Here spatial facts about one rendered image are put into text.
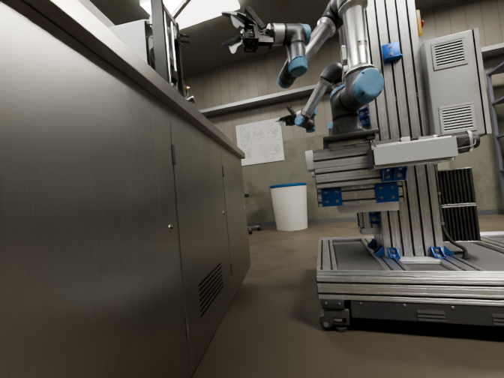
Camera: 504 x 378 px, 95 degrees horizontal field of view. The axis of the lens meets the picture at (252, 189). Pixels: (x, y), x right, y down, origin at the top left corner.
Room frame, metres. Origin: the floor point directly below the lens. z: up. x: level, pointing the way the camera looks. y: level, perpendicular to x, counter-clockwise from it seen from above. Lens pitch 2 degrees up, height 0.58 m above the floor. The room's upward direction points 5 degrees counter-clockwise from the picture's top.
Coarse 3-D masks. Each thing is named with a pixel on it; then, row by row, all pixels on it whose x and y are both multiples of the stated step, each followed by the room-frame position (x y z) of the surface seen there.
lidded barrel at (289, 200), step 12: (276, 192) 3.73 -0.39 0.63; (288, 192) 3.64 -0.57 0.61; (300, 192) 3.67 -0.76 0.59; (276, 204) 3.77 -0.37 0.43; (288, 204) 3.65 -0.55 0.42; (300, 204) 3.67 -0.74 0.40; (276, 216) 3.83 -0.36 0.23; (288, 216) 3.67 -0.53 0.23; (300, 216) 3.68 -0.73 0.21; (288, 228) 3.69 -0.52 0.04; (300, 228) 3.69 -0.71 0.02
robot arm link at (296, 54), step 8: (296, 40) 0.87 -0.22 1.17; (288, 48) 0.89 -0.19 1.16; (296, 48) 0.87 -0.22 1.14; (304, 48) 0.88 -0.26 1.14; (288, 56) 0.90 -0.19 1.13; (296, 56) 0.87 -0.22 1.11; (304, 56) 0.88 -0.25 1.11; (288, 64) 0.91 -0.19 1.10; (296, 64) 0.88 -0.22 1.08; (304, 64) 0.88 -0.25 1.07; (288, 72) 0.95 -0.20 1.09; (296, 72) 0.90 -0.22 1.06; (304, 72) 0.91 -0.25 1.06
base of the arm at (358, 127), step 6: (348, 114) 1.02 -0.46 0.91; (354, 114) 1.03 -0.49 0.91; (336, 120) 1.06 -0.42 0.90; (342, 120) 1.03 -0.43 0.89; (348, 120) 1.02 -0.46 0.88; (354, 120) 1.02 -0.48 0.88; (336, 126) 1.06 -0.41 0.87; (342, 126) 1.03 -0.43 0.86; (348, 126) 1.01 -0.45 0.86; (354, 126) 1.01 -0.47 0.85; (360, 126) 1.03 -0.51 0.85; (336, 132) 1.04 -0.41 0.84; (342, 132) 1.02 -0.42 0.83; (348, 132) 1.01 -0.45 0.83
